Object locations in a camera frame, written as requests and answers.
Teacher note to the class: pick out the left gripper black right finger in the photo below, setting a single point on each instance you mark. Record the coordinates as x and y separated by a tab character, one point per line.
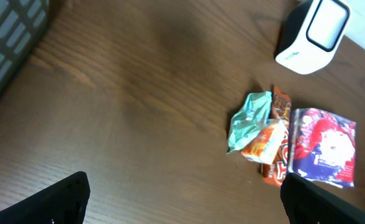
305	202

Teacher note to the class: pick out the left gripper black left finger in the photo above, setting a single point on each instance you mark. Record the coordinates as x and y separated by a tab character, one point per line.
63	202

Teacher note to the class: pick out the purple red tissue pack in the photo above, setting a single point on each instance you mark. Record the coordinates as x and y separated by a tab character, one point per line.
322	147

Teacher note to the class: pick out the orange white snack packet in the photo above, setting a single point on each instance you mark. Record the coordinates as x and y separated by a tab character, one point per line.
264	147

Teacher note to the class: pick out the orange red snack bar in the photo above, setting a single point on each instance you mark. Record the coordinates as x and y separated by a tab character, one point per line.
275	173

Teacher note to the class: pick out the teal snack wrapper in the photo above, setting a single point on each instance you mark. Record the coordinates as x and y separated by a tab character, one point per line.
246	124

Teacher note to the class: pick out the white barcode scanner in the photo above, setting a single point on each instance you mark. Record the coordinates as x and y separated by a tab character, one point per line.
311	35

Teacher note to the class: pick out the dark grey plastic basket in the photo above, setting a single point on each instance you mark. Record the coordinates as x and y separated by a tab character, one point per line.
22	23

